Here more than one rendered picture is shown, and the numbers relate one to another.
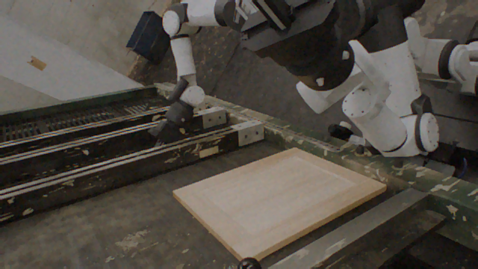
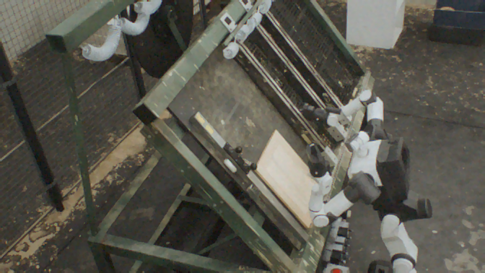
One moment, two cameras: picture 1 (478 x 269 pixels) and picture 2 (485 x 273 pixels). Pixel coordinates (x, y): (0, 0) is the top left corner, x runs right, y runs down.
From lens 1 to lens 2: 217 cm
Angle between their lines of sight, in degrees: 20
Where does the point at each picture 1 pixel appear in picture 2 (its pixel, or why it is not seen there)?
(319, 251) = (267, 193)
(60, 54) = not seen: outside the picture
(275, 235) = (268, 178)
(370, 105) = (315, 191)
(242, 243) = (261, 166)
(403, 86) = (334, 206)
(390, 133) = (312, 203)
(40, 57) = not seen: outside the picture
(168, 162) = (291, 120)
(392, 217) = (289, 223)
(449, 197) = (306, 248)
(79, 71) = not seen: outside the picture
